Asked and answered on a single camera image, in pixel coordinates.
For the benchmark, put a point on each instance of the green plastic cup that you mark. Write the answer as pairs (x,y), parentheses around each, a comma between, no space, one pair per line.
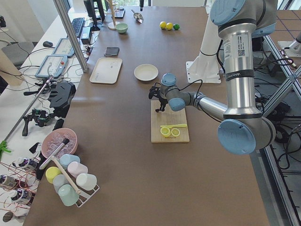
(68,195)

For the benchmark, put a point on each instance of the grey folded cloth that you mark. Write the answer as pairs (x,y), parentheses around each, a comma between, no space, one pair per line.
(112,51)

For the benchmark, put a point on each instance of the cream rabbit tray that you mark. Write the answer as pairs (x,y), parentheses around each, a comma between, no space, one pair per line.
(106,70)

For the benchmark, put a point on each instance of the black keyboard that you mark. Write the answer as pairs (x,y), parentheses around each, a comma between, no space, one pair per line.
(77,24)

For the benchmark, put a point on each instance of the yellow plastic knife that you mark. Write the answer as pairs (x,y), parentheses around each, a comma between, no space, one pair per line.
(183,125)

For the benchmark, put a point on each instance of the copper wire bottle rack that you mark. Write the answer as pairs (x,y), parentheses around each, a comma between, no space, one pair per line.
(30,178)

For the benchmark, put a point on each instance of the aluminium frame post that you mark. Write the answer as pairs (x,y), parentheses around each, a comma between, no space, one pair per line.
(61,9)

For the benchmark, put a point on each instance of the steel muddler black tip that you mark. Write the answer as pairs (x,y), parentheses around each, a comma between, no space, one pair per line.
(54,153)

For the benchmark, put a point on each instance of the black computer mouse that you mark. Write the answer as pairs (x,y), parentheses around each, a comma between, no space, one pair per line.
(47,44)

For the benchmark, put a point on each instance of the pink bowl of ice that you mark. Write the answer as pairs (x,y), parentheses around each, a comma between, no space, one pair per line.
(55,138)

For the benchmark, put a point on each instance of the steel ice scoop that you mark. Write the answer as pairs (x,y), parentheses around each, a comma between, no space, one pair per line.
(138,17)

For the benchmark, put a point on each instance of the round white plate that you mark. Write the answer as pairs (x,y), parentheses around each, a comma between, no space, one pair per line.
(146,72)

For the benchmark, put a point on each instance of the white plastic cup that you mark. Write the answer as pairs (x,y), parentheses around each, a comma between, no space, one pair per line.
(86,181)

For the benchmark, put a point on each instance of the blue plastic cup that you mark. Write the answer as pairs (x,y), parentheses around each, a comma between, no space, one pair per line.
(66,159)

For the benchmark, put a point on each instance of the black monitor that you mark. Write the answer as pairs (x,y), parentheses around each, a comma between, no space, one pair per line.
(91,7)

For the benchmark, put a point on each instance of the wooden glass drying stand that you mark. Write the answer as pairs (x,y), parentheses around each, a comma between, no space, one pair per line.
(113,23)

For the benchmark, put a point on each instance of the yellow lemon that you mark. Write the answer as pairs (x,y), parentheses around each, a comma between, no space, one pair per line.
(162,25)
(169,26)

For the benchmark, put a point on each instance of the pink plastic cup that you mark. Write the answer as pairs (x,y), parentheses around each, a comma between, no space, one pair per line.
(75,168)

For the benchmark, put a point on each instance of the bamboo cutting board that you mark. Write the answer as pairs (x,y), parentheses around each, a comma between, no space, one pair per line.
(173,120)

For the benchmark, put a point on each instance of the yellow plastic cup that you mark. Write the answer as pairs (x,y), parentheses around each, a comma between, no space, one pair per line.
(51,173)

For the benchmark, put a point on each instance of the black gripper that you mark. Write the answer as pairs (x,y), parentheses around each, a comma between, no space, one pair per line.
(162,101)

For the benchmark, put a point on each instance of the dark sauce bottle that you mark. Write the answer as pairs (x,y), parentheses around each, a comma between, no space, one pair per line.
(9,182)

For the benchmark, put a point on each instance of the grey plastic cup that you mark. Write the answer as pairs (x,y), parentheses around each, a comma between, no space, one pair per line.
(59,181)

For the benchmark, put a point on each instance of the steel jigger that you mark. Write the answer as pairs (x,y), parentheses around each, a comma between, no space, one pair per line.
(9,216)

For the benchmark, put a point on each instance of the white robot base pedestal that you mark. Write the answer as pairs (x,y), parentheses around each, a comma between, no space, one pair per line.
(205,67)

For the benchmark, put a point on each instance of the other robot base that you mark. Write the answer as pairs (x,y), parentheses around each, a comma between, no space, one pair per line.
(292,48)

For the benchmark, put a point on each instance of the light green bowl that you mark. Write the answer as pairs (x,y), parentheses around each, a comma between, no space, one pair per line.
(121,27)

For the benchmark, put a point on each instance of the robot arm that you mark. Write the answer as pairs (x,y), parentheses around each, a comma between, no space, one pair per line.
(243,129)

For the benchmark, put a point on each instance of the oolong tea bottle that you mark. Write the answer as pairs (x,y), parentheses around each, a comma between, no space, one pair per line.
(26,163)
(20,196)

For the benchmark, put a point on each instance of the white wire cup rack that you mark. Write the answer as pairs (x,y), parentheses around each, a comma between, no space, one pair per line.
(83,196)

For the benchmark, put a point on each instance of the teach pendant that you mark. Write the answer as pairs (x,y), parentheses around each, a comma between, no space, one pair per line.
(64,47)
(52,65)

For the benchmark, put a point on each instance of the green lime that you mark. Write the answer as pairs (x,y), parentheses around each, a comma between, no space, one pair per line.
(176,26)

